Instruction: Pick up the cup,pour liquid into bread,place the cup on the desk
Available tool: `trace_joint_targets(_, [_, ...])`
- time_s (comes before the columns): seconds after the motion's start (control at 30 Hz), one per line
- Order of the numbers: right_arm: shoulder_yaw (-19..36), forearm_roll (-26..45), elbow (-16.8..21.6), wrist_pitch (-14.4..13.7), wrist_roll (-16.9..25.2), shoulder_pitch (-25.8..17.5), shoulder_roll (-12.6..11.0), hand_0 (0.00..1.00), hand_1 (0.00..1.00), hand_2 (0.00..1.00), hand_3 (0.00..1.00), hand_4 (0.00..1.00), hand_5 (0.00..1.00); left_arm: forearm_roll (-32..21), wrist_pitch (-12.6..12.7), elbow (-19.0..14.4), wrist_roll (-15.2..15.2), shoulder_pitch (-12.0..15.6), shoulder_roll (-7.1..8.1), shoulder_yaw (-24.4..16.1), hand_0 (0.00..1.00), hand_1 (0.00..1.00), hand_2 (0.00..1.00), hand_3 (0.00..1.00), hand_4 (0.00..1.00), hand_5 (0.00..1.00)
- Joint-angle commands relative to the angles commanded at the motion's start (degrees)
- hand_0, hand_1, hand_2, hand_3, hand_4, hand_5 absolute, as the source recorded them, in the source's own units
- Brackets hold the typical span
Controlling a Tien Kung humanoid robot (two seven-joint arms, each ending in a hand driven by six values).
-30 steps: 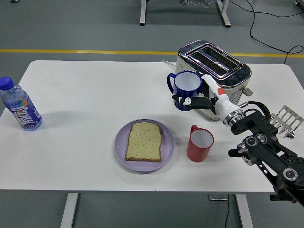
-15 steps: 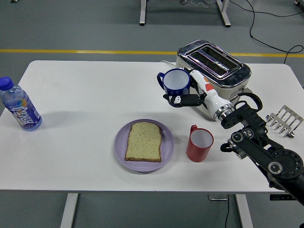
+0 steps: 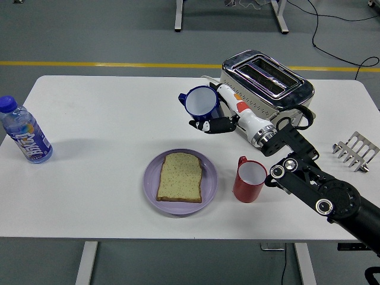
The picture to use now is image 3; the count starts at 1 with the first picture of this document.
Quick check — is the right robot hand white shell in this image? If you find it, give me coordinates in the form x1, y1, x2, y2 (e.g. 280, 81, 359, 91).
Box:
188, 82, 273, 143

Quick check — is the blue enamel cup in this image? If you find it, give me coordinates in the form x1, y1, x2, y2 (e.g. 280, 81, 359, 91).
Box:
178, 85, 222, 122

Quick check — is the red enamel cup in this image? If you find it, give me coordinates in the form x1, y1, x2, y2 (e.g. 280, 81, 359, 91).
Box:
232, 155, 268, 204

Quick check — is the slice of toast bread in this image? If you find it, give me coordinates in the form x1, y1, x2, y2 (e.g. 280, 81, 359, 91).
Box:
156, 152, 203, 204

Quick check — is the cream and chrome toaster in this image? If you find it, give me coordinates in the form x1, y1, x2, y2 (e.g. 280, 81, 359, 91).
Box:
220, 49, 316, 143

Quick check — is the purple round plate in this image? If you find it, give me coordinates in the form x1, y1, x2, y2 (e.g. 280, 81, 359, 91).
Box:
142, 148, 219, 216

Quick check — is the white background table leg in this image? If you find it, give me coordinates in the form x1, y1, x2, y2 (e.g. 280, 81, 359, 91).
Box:
270, 0, 290, 34
173, 0, 184, 33

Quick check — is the metal toast rack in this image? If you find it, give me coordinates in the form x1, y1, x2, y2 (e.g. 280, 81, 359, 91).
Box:
331, 131, 380, 173

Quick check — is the yellow floor tape line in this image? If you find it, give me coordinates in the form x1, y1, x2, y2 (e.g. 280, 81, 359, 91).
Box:
0, 61, 380, 73

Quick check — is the black table control panel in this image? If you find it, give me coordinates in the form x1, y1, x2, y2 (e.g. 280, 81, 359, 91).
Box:
337, 242, 371, 252

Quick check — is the plastic bottle with blue label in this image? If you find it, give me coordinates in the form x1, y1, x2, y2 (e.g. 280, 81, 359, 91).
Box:
0, 95, 53, 164

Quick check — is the thick black floor cable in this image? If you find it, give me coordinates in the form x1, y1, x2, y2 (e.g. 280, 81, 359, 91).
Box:
306, 0, 380, 81

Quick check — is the grey bracket under table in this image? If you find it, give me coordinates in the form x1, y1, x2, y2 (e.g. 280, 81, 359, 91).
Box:
260, 242, 286, 252

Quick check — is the thin black floor cable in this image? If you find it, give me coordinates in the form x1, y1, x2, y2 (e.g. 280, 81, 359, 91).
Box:
286, 0, 380, 22

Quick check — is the black cable under table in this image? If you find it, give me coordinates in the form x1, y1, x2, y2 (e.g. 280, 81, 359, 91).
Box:
280, 251, 289, 285

